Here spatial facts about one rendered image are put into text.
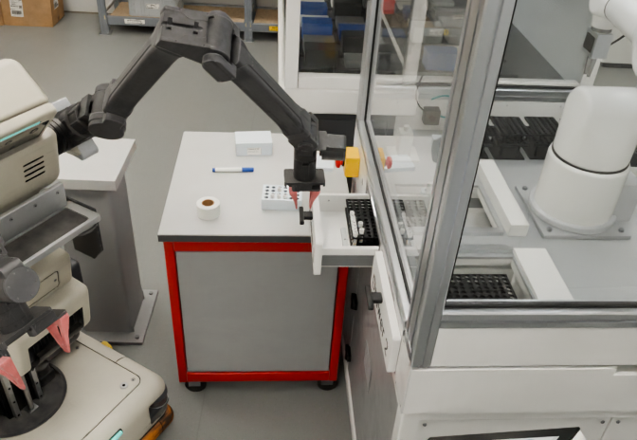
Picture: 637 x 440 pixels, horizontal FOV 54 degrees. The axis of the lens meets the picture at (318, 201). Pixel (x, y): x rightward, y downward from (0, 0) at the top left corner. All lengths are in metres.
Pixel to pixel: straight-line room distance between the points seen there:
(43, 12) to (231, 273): 4.19
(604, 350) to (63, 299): 1.21
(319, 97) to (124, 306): 1.10
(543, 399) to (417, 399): 0.27
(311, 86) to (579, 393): 1.44
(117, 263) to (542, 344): 1.58
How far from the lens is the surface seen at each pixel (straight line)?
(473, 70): 0.90
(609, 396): 1.48
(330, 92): 2.37
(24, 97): 1.34
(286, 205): 1.92
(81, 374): 2.17
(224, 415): 2.34
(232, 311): 2.06
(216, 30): 1.15
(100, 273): 2.44
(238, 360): 2.23
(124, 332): 2.63
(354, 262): 1.61
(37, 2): 5.81
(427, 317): 1.16
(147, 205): 3.32
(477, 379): 1.32
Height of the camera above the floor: 1.89
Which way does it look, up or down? 35 degrees down
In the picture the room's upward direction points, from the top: 4 degrees clockwise
